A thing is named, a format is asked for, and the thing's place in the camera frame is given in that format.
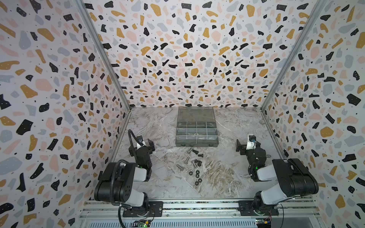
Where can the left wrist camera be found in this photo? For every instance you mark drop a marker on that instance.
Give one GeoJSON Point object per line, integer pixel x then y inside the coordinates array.
{"type": "Point", "coordinates": [140, 142]}

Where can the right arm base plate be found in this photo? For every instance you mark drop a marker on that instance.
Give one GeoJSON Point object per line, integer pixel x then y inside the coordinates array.
{"type": "Point", "coordinates": [256, 208]}

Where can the large silver hex bolt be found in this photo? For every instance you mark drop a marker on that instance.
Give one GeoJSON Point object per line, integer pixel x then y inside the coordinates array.
{"type": "Point", "coordinates": [181, 168]}

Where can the circuit board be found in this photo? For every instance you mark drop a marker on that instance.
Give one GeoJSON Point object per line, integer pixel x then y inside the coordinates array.
{"type": "Point", "coordinates": [141, 224]}
{"type": "Point", "coordinates": [263, 223]}

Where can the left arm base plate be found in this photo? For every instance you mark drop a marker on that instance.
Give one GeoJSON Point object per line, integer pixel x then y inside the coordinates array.
{"type": "Point", "coordinates": [148, 209]}

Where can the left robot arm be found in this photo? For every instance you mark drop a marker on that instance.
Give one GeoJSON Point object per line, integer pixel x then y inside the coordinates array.
{"type": "Point", "coordinates": [116, 182]}

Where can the right circuit board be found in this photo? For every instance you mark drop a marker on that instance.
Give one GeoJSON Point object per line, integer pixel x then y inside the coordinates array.
{"type": "Point", "coordinates": [263, 223]}

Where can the left circuit board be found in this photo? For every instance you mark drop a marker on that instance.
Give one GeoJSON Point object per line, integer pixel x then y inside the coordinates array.
{"type": "Point", "coordinates": [141, 224]}

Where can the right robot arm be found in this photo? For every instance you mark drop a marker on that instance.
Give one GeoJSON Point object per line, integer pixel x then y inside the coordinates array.
{"type": "Point", "coordinates": [293, 180]}

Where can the aluminium mounting rail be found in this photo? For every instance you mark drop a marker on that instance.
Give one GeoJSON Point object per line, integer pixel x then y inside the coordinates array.
{"type": "Point", "coordinates": [205, 208]}

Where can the grey plastic organizer box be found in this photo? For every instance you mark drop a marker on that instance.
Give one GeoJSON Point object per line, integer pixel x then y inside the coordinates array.
{"type": "Point", "coordinates": [196, 127]}

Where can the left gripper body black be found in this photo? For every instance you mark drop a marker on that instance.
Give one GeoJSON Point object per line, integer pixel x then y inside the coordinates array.
{"type": "Point", "coordinates": [148, 149]}

